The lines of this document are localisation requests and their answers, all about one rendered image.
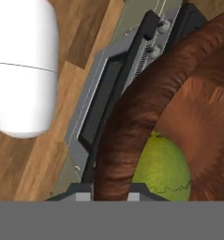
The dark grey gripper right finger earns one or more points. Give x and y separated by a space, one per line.
140 191

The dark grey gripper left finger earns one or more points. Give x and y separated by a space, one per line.
80 191

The brown bowl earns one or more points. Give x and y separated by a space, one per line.
138 103

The green lime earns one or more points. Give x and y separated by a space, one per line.
163 168

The grey oven door dark window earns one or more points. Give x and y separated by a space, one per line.
99 106

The silver stove knob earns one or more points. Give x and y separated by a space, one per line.
154 52
164 26

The white rounded cylinder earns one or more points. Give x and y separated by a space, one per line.
22 62

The grey stove with oven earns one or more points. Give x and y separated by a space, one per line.
133 18

